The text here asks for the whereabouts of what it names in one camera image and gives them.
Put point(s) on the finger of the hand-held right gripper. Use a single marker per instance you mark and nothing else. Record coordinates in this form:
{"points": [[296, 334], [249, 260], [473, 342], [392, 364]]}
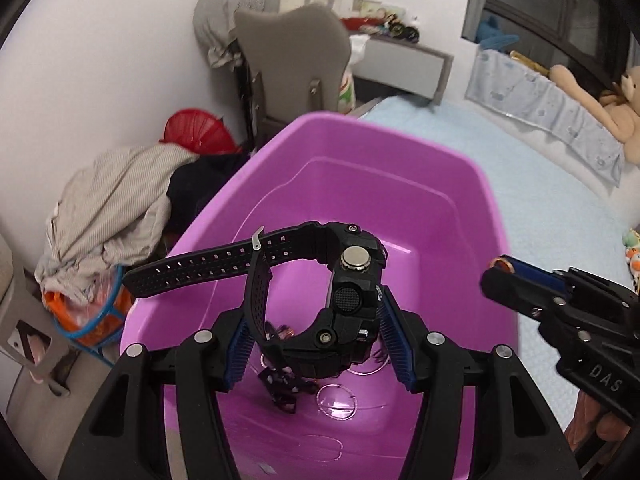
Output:
{"points": [[515, 292], [542, 277]]}

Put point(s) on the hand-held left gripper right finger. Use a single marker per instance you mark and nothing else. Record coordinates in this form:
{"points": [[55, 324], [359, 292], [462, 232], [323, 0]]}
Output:
{"points": [[397, 350]]}

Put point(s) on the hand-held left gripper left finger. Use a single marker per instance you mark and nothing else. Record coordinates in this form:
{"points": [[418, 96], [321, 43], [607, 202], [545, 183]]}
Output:
{"points": [[237, 355]]}

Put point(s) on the black wrist watch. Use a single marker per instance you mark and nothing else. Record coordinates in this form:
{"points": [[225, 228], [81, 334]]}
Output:
{"points": [[345, 270]]}

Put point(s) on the purple plastic bin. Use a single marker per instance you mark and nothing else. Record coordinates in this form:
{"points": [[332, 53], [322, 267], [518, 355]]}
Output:
{"points": [[375, 190]]}

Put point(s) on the light blue bed blanket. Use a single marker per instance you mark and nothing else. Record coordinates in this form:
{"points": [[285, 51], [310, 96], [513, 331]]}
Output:
{"points": [[540, 220]]}

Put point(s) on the orange and white plush toy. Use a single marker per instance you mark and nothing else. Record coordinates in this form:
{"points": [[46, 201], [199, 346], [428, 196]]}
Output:
{"points": [[635, 270]]}

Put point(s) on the green plush toy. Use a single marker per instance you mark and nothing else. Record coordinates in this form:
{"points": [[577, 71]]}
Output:
{"points": [[632, 237]]}

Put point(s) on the orange and blue basket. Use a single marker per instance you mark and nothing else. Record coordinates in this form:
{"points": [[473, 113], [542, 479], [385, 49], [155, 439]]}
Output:
{"points": [[85, 320]]}

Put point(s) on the dark clothing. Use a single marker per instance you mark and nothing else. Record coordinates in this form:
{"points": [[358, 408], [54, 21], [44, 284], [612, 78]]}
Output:
{"points": [[205, 190]]}

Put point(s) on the blue cloud-print towel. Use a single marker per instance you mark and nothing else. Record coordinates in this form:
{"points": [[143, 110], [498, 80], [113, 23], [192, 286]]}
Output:
{"points": [[540, 105]]}

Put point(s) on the tan teddy bear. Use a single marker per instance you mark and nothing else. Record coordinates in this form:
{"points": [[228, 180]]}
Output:
{"points": [[620, 120]]}

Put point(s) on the striped grey clothing pile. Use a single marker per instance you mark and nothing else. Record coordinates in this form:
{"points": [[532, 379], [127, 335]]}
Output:
{"points": [[110, 200]]}

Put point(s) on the gold box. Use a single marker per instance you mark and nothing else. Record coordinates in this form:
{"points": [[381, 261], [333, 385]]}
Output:
{"points": [[530, 61]]}

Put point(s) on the beige chair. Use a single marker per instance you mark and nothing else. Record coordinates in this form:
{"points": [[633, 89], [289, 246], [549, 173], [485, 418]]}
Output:
{"points": [[20, 320]]}

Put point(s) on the red plastic basket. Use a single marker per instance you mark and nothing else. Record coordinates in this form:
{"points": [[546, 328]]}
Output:
{"points": [[200, 132]]}

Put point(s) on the teal plush toy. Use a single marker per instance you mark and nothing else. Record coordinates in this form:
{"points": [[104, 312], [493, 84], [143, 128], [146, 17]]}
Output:
{"points": [[495, 35]]}

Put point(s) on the grey nightstand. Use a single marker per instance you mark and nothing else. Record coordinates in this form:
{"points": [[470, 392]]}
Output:
{"points": [[400, 62]]}

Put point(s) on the green printed bag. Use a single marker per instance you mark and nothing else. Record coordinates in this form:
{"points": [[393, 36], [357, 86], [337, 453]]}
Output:
{"points": [[347, 90]]}

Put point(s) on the dark window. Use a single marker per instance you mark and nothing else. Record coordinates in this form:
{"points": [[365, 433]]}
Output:
{"points": [[550, 5]]}

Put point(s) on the black toy vehicle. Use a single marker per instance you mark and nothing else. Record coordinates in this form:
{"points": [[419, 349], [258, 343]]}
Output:
{"points": [[402, 30]]}

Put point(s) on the white plastic bag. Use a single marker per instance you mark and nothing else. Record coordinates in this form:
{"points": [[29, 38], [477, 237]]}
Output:
{"points": [[359, 47]]}

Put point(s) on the grey chair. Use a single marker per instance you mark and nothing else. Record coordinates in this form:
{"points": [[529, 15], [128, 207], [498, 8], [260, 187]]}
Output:
{"points": [[290, 50]]}

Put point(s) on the red tray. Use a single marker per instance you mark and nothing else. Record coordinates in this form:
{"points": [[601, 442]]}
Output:
{"points": [[360, 23]]}

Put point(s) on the printed card box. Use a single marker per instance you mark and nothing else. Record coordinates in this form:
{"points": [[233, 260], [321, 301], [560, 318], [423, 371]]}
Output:
{"points": [[375, 7]]}

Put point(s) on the grey cloth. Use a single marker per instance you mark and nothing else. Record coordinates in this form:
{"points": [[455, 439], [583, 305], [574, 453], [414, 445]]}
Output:
{"points": [[225, 10]]}

